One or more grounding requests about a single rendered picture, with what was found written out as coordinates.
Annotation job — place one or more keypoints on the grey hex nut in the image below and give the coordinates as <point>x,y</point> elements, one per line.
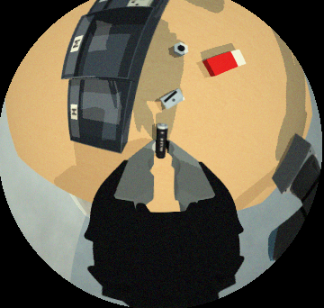
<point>180,49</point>

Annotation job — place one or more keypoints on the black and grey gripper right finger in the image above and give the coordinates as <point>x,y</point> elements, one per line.
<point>194,182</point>

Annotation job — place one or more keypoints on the red and white eraser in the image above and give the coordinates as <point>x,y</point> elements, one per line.
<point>224,62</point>

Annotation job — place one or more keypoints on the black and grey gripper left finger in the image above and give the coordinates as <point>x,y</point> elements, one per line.
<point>129,184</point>

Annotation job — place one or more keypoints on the black aa battery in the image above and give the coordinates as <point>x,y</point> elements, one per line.
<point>161,140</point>

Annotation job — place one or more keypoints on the dark grey rack of bins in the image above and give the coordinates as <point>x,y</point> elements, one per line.
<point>108,52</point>

